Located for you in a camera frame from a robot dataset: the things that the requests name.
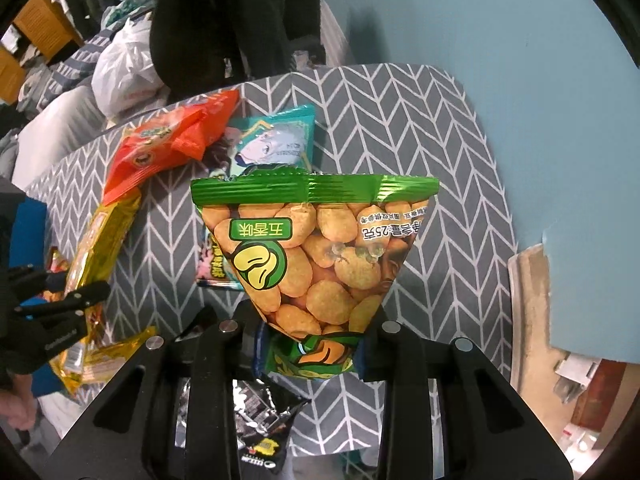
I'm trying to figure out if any light grey duvet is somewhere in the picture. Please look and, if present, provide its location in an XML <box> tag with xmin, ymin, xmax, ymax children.
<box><xmin>10</xmin><ymin>85</ymin><xmax>108</xmax><ymax>186</ymax></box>

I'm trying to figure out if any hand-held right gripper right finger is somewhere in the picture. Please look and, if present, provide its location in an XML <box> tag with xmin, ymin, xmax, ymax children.
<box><xmin>356</xmin><ymin>309</ymin><xmax>574</xmax><ymax>480</ymax></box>

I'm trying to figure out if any grey chevron tablecloth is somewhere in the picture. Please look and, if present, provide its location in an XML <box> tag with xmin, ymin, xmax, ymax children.
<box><xmin>25</xmin><ymin>63</ymin><xmax>518</xmax><ymax>461</ymax></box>

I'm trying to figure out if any person's left hand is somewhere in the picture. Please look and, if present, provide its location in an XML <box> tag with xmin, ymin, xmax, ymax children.
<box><xmin>0</xmin><ymin>389</ymin><xmax>37</xmax><ymax>432</ymax></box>

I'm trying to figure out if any blue cardboard box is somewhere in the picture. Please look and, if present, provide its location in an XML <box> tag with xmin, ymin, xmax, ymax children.
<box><xmin>10</xmin><ymin>199</ymin><xmax>68</xmax><ymax>396</ymax></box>

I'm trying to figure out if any red yellow snack packet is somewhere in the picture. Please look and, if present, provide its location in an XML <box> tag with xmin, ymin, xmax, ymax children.
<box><xmin>47</xmin><ymin>247</ymin><xmax>72</xmax><ymax>302</ymax></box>

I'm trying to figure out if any orange biscuit snack packet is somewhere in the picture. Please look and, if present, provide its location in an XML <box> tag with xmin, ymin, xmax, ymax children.
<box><xmin>102</xmin><ymin>89</ymin><xmax>240</xmax><ymax>206</ymax></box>

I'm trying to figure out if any black snack packet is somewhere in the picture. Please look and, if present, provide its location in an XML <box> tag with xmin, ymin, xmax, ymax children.
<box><xmin>173</xmin><ymin>376</ymin><xmax>311</xmax><ymax>480</ymax></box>

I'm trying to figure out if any teal cartoon snack packet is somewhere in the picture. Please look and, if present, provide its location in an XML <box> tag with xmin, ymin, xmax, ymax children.
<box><xmin>196</xmin><ymin>105</ymin><xmax>316</xmax><ymax>293</ymax></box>

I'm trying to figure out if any long golden snack packet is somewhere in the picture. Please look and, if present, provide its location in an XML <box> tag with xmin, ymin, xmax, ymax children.
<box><xmin>62</xmin><ymin>190</ymin><xmax>143</xmax><ymax>396</ymax></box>

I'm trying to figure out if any grey striped cloth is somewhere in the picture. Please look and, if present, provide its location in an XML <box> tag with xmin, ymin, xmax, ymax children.
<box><xmin>320</xmin><ymin>0</ymin><xmax>362</xmax><ymax>68</ymax></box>

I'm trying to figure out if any small yellow snack packet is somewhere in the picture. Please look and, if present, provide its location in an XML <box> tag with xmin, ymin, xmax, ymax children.
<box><xmin>82</xmin><ymin>326</ymin><xmax>158</xmax><ymax>386</ymax></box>

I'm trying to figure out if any dark hanging clothing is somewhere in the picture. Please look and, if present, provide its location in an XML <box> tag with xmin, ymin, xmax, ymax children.
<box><xmin>150</xmin><ymin>0</ymin><xmax>326</xmax><ymax>103</ymax></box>

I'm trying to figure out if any beige board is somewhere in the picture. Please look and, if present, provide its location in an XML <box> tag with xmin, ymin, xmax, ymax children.
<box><xmin>507</xmin><ymin>243</ymin><xmax>571</xmax><ymax>396</ymax></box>

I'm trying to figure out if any wooden furniture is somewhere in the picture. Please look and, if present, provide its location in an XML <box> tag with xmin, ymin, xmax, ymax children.
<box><xmin>0</xmin><ymin>0</ymin><xmax>83</xmax><ymax>103</ymax></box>

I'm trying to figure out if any pile of clothes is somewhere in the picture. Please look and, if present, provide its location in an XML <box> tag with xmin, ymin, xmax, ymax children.
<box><xmin>100</xmin><ymin>0</ymin><xmax>156</xmax><ymax>28</ymax></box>

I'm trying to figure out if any green peanut snack packet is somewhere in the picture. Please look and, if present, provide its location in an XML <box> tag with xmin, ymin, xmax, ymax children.
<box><xmin>190</xmin><ymin>172</ymin><xmax>441</xmax><ymax>381</ymax></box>

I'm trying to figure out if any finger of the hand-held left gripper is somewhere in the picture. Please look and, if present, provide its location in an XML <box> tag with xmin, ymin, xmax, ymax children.
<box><xmin>10</xmin><ymin>265</ymin><xmax>67</xmax><ymax>292</ymax></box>
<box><xmin>15</xmin><ymin>281</ymin><xmax>112</xmax><ymax>317</ymax></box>

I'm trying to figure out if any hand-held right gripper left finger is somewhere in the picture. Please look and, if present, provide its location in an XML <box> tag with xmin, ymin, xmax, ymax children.
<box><xmin>47</xmin><ymin>302</ymin><xmax>271</xmax><ymax>480</ymax></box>

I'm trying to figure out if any white plastic bag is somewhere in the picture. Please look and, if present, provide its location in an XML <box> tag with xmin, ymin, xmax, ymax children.
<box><xmin>91</xmin><ymin>17</ymin><xmax>171</xmax><ymax>123</ymax></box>

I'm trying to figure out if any striped grey bedding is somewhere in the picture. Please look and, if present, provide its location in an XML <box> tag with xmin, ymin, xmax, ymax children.
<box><xmin>15</xmin><ymin>25</ymin><xmax>121</xmax><ymax>111</ymax></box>

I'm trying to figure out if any brown cardboard box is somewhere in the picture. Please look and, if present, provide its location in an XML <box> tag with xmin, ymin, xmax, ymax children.
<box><xmin>570</xmin><ymin>360</ymin><xmax>628</xmax><ymax>428</ymax></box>

